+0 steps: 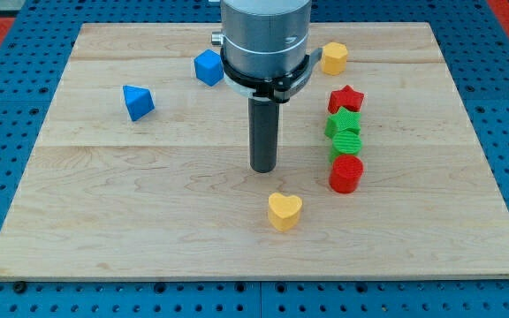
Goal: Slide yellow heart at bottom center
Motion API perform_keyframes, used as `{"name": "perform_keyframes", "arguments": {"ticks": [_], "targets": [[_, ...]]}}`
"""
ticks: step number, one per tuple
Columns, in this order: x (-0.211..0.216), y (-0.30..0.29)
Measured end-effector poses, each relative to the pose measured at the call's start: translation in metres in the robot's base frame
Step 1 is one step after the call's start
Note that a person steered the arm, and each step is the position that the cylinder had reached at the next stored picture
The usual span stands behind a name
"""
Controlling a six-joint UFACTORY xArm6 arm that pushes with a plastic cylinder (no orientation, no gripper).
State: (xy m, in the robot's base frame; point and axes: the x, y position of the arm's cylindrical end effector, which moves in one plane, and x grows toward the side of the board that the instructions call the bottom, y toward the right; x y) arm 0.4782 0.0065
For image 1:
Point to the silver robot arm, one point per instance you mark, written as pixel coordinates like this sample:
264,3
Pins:
263,47

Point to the blue cube block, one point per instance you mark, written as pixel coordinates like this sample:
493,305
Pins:
208,67

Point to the blue triangle block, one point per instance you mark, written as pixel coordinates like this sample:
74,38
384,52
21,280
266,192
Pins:
138,101

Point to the yellow heart block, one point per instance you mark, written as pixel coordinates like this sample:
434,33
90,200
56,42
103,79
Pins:
284,211

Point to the green star block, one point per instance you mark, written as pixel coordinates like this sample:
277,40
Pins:
343,120

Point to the red cylinder block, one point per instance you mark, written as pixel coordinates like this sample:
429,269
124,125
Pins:
346,172

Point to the wooden board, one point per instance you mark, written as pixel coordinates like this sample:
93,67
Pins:
171,197

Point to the red star block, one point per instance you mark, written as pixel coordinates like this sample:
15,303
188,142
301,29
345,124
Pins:
347,98

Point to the yellow hexagon block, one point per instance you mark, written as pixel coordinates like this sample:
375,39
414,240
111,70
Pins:
334,58

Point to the green cylinder block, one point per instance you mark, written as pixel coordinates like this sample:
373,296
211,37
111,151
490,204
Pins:
344,143

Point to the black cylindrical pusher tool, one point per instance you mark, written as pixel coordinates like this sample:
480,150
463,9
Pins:
263,131

